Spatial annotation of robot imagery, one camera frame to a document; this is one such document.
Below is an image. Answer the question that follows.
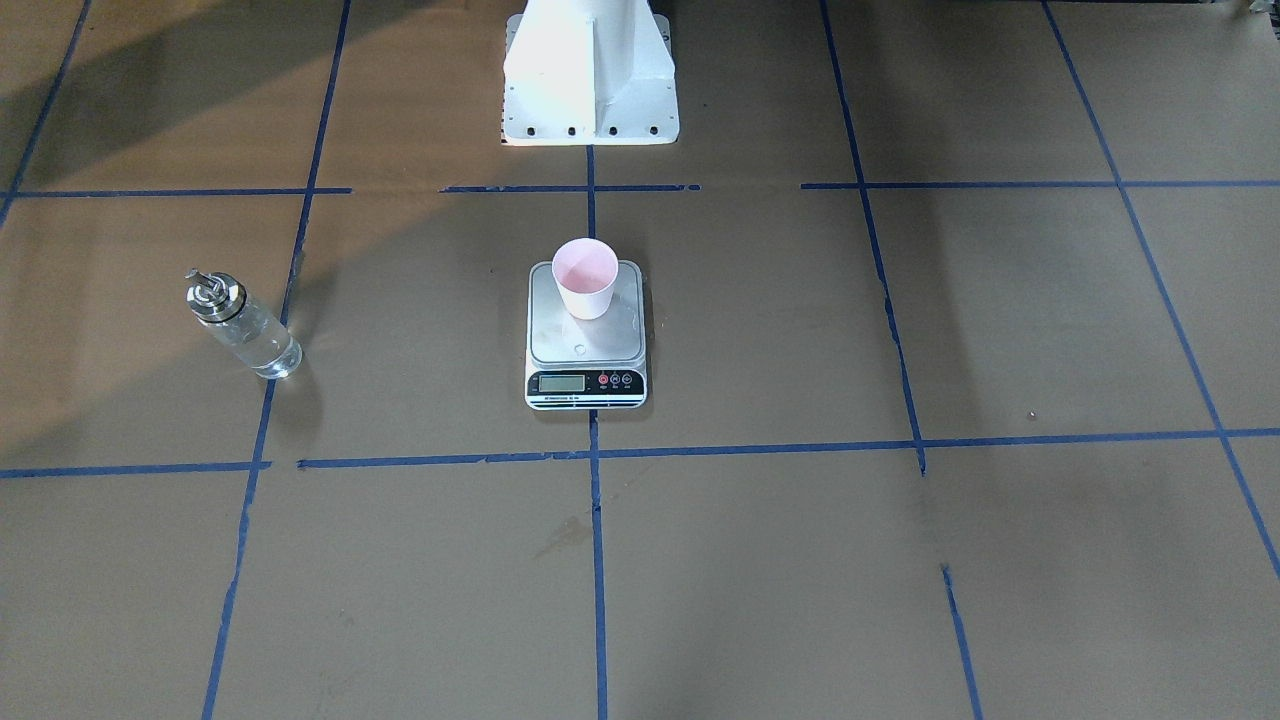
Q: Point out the glass sauce bottle metal spout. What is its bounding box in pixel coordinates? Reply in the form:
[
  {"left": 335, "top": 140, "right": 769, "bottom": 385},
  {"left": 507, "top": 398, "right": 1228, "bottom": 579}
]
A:
[{"left": 186, "top": 268, "right": 305, "bottom": 380}]

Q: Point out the silver digital kitchen scale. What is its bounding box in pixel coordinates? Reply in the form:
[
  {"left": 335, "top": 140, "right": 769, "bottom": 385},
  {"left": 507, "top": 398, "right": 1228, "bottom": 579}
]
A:
[{"left": 524, "top": 260, "right": 649, "bottom": 411}]

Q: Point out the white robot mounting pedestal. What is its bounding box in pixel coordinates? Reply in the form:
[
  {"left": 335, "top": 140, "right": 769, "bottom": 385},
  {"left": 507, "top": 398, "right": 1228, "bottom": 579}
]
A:
[{"left": 500, "top": 1, "right": 681, "bottom": 147}]

